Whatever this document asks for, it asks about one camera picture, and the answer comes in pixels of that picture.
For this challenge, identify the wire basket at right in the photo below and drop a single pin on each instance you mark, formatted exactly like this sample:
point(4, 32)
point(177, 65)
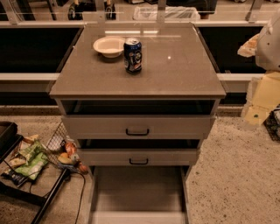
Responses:
point(272, 124)

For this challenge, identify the green chip bag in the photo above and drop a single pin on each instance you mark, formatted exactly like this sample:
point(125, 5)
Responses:
point(35, 160)

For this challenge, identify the clear plastic bin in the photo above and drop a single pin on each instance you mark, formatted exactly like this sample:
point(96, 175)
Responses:
point(170, 13)

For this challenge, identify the white bowl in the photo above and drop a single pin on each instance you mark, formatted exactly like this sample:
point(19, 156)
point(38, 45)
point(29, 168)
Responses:
point(110, 46)

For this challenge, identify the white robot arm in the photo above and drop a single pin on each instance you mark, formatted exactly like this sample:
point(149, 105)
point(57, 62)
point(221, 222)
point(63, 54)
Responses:
point(265, 46)

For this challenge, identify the wire basket with snacks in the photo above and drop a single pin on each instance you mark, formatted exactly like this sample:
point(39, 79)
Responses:
point(61, 142)

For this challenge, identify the orange fruit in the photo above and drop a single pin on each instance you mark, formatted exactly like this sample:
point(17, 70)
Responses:
point(65, 159)

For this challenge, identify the dark blue snack bag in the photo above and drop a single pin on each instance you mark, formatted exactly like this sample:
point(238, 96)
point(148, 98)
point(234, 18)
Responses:
point(16, 178)

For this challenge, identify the blue soda can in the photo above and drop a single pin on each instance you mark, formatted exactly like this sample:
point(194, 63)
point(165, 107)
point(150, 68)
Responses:
point(132, 55)

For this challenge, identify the drawer with black handle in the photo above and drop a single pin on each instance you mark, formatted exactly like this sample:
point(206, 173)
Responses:
point(141, 157)
point(138, 126)
point(139, 195)

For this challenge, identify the grey drawer cabinet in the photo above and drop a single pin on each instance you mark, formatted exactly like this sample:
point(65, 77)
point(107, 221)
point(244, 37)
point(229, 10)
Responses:
point(177, 79)

